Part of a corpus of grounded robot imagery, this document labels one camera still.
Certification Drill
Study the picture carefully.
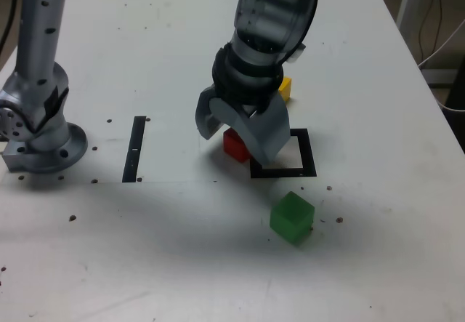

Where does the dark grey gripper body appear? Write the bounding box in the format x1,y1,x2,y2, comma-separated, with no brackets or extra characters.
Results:
227,94,279,119

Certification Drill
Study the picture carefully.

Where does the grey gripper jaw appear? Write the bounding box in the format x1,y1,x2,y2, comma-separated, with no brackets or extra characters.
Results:
194,85,226,142
209,92,291,166

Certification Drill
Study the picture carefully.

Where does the yellow cube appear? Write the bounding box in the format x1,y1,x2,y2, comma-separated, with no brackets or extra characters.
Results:
278,76,293,103

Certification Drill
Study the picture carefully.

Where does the red cube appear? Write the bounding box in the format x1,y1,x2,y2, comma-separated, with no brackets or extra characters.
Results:
223,128,251,163

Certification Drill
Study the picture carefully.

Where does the green cube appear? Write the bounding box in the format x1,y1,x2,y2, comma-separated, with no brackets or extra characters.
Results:
269,190,315,247

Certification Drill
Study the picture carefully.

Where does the black tape square outline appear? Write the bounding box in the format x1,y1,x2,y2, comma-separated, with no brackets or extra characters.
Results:
249,128,318,179

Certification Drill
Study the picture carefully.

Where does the black tape strip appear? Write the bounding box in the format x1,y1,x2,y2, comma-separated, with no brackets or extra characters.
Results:
121,116,147,184

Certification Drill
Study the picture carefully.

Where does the grey box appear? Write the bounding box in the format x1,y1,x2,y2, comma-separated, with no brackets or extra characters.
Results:
421,68,459,89

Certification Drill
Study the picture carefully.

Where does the black cable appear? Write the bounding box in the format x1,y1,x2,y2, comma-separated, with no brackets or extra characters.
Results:
417,0,437,60
432,0,445,54

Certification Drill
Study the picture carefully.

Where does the white metal post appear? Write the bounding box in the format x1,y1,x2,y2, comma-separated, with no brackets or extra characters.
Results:
395,0,417,38

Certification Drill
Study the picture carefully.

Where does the white cable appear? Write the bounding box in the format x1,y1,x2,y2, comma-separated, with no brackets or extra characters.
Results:
416,22,465,68
434,89,465,113

